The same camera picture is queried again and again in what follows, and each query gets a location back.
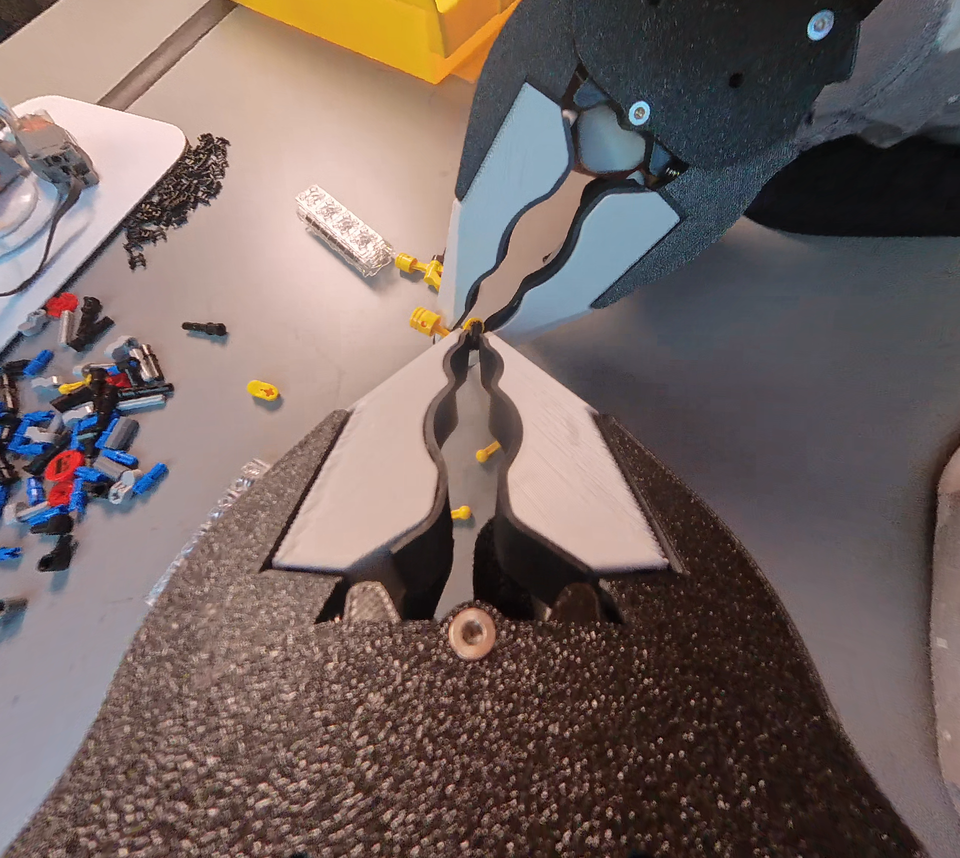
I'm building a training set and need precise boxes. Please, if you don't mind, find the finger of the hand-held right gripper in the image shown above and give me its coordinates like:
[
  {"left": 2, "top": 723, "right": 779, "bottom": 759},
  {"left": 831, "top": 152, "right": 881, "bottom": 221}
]
[
  {"left": 437, "top": 80, "right": 579, "bottom": 330},
  {"left": 480, "top": 179, "right": 684, "bottom": 345}
]

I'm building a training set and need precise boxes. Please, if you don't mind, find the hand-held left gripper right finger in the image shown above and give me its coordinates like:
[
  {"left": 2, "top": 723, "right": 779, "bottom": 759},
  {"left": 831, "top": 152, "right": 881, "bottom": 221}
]
[{"left": 478, "top": 333, "right": 673, "bottom": 573}]

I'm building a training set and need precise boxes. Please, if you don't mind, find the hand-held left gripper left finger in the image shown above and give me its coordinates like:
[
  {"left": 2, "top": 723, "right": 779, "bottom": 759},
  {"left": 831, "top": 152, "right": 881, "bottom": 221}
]
[{"left": 270, "top": 333, "right": 465, "bottom": 571}]

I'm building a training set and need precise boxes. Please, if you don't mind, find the transparent cylinder block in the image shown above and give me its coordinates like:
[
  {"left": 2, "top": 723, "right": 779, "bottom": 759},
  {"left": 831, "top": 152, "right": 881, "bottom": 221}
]
[
  {"left": 294, "top": 185, "right": 396, "bottom": 278},
  {"left": 142, "top": 457, "right": 271, "bottom": 612}
]

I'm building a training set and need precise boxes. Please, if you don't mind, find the yellow piston crank assembly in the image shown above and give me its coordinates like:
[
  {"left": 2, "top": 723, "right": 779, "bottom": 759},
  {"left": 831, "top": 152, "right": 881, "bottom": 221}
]
[
  {"left": 395, "top": 252, "right": 445, "bottom": 289},
  {"left": 410, "top": 307, "right": 489, "bottom": 366}
]

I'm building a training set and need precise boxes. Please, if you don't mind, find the pile of mixed building parts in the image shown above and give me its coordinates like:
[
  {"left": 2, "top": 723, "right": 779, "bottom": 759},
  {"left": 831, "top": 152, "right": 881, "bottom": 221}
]
[{"left": 0, "top": 292, "right": 176, "bottom": 563}]

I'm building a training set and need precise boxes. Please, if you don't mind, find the person's right forearm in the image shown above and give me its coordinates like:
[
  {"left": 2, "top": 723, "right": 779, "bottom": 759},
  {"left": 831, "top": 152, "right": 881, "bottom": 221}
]
[{"left": 795, "top": 0, "right": 960, "bottom": 150}]

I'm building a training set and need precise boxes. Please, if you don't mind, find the grey desk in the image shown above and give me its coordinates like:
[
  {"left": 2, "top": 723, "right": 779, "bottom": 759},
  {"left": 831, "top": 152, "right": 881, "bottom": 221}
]
[
  {"left": 0, "top": 0, "right": 960, "bottom": 858},
  {"left": 0, "top": 0, "right": 226, "bottom": 102}
]

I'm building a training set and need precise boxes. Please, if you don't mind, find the black angled connector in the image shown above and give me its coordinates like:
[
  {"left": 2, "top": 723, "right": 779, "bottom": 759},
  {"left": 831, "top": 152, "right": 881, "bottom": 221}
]
[{"left": 37, "top": 534, "right": 79, "bottom": 574}]

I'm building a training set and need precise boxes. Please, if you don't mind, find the pile of black clip pins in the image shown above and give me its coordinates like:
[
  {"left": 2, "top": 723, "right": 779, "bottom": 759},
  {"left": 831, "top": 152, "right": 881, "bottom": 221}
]
[{"left": 122, "top": 132, "right": 231, "bottom": 272}]

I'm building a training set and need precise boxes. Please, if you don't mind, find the person's grey speckled sweatshirt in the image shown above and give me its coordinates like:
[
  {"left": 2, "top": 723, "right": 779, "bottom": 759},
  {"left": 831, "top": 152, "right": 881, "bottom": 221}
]
[{"left": 930, "top": 444, "right": 960, "bottom": 858}]

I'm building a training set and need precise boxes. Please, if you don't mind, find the white metal stand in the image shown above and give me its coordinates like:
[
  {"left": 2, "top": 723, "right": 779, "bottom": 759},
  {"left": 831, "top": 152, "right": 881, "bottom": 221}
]
[{"left": 0, "top": 95, "right": 189, "bottom": 353}]

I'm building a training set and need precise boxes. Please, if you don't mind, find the black motor cable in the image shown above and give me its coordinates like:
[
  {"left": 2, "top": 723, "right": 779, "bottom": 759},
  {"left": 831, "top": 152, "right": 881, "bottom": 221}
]
[{"left": 0, "top": 187, "right": 80, "bottom": 297}]

